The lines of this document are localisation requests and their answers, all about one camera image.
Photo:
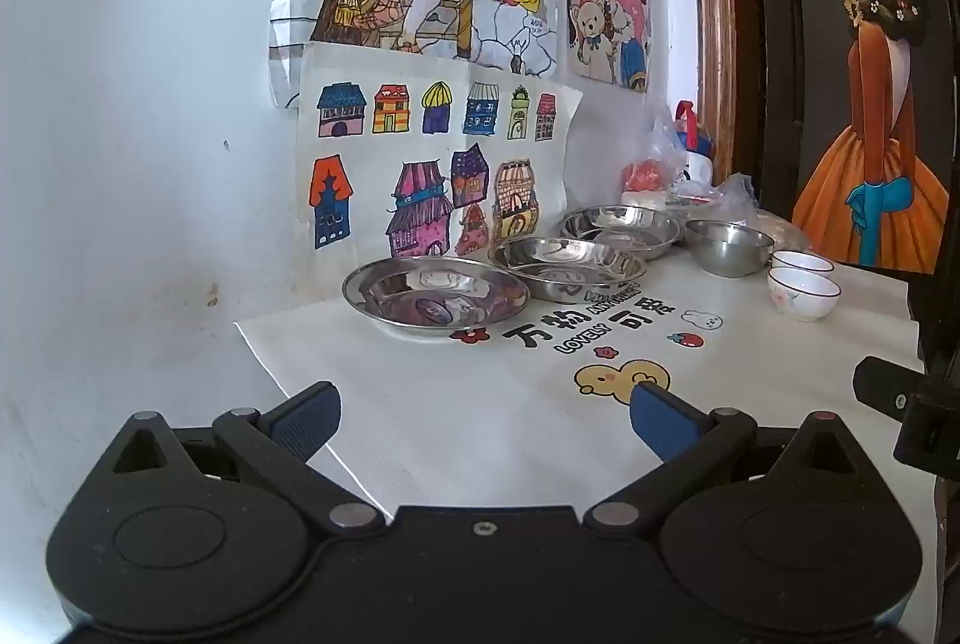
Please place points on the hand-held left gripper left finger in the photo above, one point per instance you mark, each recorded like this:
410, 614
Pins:
304, 426

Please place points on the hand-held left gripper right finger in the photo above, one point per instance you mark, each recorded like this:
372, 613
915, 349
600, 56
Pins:
664, 423

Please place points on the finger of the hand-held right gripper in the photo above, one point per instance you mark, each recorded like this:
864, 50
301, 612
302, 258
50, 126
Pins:
885, 389

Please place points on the white ceramic bowl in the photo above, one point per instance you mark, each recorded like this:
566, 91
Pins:
802, 299
802, 260

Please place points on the stainless steel plate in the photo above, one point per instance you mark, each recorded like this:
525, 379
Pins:
622, 228
420, 306
570, 265

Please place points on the stainless steel bowl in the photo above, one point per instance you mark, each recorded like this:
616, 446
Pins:
727, 250

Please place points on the red tomato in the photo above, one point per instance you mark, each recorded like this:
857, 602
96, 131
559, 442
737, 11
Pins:
643, 177

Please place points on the white jug with blue lid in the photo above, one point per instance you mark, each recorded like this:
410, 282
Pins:
697, 160

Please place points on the clear plastic bag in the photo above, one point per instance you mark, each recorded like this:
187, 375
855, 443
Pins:
667, 141

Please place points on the colourful houses drawing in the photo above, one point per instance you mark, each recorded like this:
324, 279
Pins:
420, 156

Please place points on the black panel lady painting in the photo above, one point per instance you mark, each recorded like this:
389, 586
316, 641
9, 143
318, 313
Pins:
877, 89

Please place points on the wooden door frame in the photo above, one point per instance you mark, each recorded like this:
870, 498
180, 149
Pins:
720, 14

